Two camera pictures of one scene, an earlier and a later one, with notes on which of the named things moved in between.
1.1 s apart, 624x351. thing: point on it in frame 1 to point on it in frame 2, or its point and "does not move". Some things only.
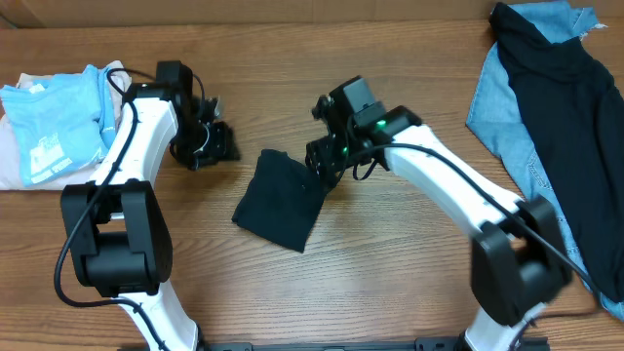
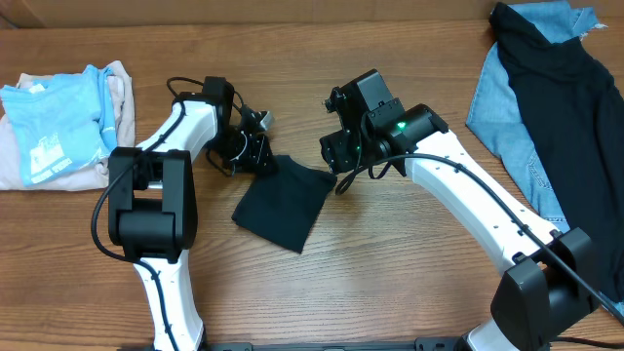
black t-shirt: [283, 200] does not move
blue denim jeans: [497, 117] does not move
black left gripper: [223, 148] to [256, 162]
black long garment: [575, 110] does not move
